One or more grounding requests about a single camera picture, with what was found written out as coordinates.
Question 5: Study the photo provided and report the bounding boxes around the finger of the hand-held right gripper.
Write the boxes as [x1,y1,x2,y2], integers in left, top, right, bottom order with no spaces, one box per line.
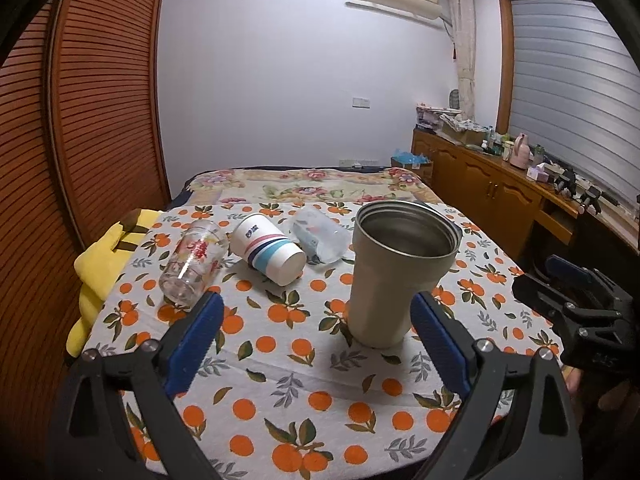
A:
[511,274,623,333]
[546,254,628,306]

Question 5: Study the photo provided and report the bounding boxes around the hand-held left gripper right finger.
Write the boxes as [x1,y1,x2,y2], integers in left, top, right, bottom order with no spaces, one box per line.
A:
[409,290,585,480]

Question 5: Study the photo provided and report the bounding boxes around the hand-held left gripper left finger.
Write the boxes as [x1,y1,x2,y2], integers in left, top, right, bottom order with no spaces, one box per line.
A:
[50,291,226,480]

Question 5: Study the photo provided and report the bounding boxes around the red print glass cup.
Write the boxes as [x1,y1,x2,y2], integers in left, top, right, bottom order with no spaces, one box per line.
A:
[159,220,227,307]

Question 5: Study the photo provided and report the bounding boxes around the steel tumbler cup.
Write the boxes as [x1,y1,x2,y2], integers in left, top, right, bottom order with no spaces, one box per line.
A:
[346,200,463,348]

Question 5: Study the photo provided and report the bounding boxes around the striped white paper cup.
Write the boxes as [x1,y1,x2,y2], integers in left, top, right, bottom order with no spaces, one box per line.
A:
[230,213,307,287]

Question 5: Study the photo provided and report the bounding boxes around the clear plastic cup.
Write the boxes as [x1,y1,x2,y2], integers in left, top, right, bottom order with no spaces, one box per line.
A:
[291,205,354,264]

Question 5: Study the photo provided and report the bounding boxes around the orange print tablecloth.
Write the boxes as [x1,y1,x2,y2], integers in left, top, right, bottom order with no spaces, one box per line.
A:
[82,200,567,480]

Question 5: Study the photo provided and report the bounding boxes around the yellow plush toy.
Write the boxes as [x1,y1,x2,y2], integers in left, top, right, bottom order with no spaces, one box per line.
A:
[66,208,162,357]

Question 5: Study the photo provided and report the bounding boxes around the pink kettle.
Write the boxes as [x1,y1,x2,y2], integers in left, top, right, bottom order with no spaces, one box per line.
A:
[509,132,532,166]

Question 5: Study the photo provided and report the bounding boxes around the wooden sideboard cabinet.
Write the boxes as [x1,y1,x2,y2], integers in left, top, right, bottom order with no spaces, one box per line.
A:
[411,127,640,263]

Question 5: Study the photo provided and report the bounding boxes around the cardboard box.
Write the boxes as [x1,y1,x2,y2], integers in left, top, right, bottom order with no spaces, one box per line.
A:
[437,114,489,147]

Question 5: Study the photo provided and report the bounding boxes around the grey window blind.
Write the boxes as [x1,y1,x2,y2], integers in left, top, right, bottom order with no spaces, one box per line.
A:
[506,0,640,218]

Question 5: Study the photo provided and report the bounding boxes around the blue plastic bag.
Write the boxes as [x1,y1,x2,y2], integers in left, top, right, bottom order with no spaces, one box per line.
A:
[391,148,434,167]

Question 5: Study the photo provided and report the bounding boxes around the floral blanket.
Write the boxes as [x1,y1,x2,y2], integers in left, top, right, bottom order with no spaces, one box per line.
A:
[172,166,442,209]

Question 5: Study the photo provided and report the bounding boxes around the stack of papers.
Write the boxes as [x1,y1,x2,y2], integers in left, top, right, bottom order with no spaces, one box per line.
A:
[414,102,464,134]

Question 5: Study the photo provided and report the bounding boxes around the wooden louvred wardrobe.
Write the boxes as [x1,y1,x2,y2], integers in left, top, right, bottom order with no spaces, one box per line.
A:
[0,0,174,480]

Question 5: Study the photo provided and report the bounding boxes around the cream curtain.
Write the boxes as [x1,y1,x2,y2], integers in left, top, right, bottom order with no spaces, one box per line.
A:
[446,0,477,123]

